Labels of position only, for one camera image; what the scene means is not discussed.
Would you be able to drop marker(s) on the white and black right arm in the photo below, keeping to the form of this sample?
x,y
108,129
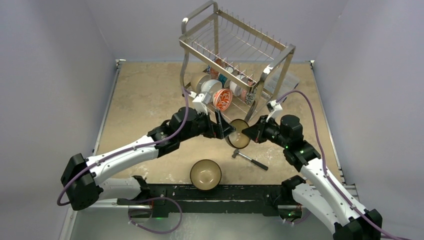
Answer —
x,y
317,189

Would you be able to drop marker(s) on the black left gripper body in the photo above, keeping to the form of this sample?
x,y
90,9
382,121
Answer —
x,y
209,130

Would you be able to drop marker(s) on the orange floral patterned bowl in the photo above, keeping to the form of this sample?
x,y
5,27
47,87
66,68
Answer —
x,y
222,99

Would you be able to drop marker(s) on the clear plastic compartment box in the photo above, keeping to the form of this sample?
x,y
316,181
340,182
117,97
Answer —
x,y
289,83

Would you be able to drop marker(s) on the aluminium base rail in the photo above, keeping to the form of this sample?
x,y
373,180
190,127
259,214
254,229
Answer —
x,y
147,93

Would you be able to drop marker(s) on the stainless steel dish rack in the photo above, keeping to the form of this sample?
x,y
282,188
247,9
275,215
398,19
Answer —
x,y
210,32

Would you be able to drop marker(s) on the tan bowl with brown outside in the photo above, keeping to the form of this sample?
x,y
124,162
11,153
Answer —
x,y
205,174

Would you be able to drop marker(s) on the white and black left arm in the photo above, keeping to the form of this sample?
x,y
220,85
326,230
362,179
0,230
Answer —
x,y
88,180

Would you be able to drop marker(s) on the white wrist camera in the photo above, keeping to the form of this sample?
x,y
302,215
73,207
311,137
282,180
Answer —
x,y
274,108
200,101

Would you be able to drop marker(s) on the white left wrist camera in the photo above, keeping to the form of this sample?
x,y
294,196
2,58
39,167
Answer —
x,y
200,101

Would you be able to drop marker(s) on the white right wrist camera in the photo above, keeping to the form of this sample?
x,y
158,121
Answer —
x,y
274,108

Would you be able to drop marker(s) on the black and white patterned bowl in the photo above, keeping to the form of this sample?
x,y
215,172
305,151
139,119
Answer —
x,y
248,97

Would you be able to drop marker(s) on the white and teal bowl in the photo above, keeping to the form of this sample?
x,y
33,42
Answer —
x,y
223,79

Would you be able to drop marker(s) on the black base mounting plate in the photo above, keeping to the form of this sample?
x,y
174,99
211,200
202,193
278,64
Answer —
x,y
268,200

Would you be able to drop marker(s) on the dark brown glazed bowl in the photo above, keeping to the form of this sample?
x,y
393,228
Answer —
x,y
237,139

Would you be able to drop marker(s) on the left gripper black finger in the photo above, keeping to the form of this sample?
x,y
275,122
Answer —
x,y
221,122
225,132

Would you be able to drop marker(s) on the black-handled claw hammer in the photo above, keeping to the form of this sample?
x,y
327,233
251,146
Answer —
x,y
237,152

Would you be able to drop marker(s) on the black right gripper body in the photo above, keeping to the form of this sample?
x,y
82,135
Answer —
x,y
259,129

